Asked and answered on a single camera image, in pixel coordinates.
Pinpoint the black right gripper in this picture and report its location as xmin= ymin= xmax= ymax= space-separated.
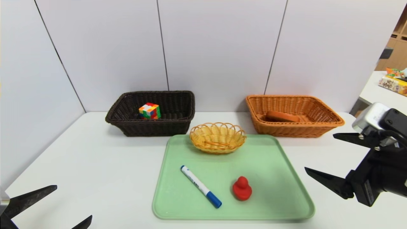
xmin=304 ymin=132 xmax=407 ymax=207

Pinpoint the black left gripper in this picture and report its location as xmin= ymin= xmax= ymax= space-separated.
xmin=0 ymin=185 xmax=93 ymax=229

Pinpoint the orange-brown bread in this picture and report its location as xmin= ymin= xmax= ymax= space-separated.
xmin=265 ymin=111 xmax=301 ymax=123

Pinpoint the colourful puzzle cube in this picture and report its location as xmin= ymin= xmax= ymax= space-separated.
xmin=139 ymin=102 xmax=161 ymax=120

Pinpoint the orange rectangular wicker basket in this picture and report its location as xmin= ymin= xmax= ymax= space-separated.
xmin=245 ymin=95 xmax=345 ymax=138

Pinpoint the small yellow oval wicker basket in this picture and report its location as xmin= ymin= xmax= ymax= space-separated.
xmin=190 ymin=122 xmax=247 ymax=155

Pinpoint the dark brown wicker basket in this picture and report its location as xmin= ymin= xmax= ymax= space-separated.
xmin=105 ymin=91 xmax=195 ymax=137

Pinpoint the light green plastic tray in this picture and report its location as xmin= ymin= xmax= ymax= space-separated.
xmin=152 ymin=134 xmax=316 ymax=221

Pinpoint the white side table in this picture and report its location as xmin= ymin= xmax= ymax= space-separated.
xmin=350 ymin=71 xmax=407 ymax=115

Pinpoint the yellow printed snack box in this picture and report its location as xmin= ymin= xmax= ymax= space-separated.
xmin=378 ymin=76 xmax=407 ymax=97

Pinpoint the colourful snack bag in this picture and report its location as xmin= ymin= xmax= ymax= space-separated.
xmin=386 ymin=67 xmax=407 ymax=80

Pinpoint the red rubber duck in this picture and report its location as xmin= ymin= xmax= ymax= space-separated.
xmin=232 ymin=176 xmax=253 ymax=201

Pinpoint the light wooden shelf unit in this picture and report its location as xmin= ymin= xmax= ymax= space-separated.
xmin=375 ymin=6 xmax=407 ymax=72

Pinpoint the blue and white marker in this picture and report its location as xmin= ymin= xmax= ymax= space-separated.
xmin=181 ymin=165 xmax=223 ymax=209

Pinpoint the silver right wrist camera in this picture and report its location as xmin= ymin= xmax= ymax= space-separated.
xmin=352 ymin=102 xmax=407 ymax=147

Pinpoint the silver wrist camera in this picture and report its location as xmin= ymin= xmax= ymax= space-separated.
xmin=352 ymin=102 xmax=407 ymax=147
xmin=0 ymin=188 xmax=10 ymax=207

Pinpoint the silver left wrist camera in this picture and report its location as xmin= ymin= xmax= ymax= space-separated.
xmin=0 ymin=188 xmax=10 ymax=207

